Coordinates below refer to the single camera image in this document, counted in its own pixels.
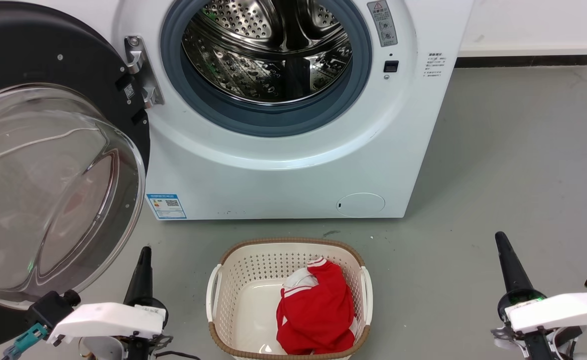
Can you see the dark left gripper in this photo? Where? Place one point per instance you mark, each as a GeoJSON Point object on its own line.
{"type": "Point", "coordinates": [159, 306]}

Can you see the dark right gripper green band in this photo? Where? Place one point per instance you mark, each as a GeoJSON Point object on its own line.
{"type": "Point", "coordinates": [518, 298]}

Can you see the washer door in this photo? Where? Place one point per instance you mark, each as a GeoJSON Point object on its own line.
{"type": "Point", "coordinates": [48, 50]}

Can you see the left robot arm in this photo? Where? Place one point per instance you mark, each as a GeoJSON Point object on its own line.
{"type": "Point", "coordinates": [103, 349]}

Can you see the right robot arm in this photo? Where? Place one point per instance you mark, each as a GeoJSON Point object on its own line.
{"type": "Point", "coordinates": [538, 345]}

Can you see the white front-load washing machine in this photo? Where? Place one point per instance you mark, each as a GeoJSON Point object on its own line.
{"type": "Point", "coordinates": [283, 175]}

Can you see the metal door hinge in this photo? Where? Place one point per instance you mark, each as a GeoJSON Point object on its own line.
{"type": "Point", "coordinates": [146, 75]}

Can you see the black door latch socket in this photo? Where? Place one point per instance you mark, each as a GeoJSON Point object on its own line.
{"type": "Point", "coordinates": [391, 66]}

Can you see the blue energy label sticker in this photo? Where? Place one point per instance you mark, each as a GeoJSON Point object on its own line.
{"type": "Point", "coordinates": [166, 206]}

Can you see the cream perforated laundry basket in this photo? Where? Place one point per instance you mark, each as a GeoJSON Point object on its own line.
{"type": "Point", "coordinates": [243, 300]}

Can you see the round white filter cover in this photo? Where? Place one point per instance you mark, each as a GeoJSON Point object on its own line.
{"type": "Point", "coordinates": [361, 204]}

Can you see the red and white garment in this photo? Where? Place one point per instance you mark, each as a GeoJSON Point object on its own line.
{"type": "Point", "coordinates": [318, 310]}

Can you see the dark baseboard strip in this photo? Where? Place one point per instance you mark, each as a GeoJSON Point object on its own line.
{"type": "Point", "coordinates": [523, 61]}

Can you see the steel perforated drum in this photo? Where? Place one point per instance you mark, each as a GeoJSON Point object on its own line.
{"type": "Point", "coordinates": [268, 55]}

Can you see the grey warning sticker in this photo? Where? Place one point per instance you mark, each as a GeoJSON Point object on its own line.
{"type": "Point", "coordinates": [383, 22]}

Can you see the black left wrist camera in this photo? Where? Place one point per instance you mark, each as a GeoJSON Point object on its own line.
{"type": "Point", "coordinates": [51, 307]}

